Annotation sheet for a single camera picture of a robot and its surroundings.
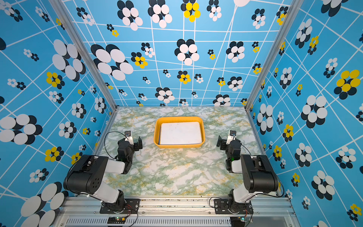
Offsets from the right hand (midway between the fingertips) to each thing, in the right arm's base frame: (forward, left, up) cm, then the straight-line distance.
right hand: (229, 136), depth 93 cm
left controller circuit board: (-46, +65, -9) cm, 80 cm away
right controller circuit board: (-45, +2, -9) cm, 46 cm away
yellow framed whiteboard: (+7, +35, -6) cm, 37 cm away
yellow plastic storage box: (+17, +39, -2) cm, 42 cm away
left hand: (-1, +64, +1) cm, 64 cm away
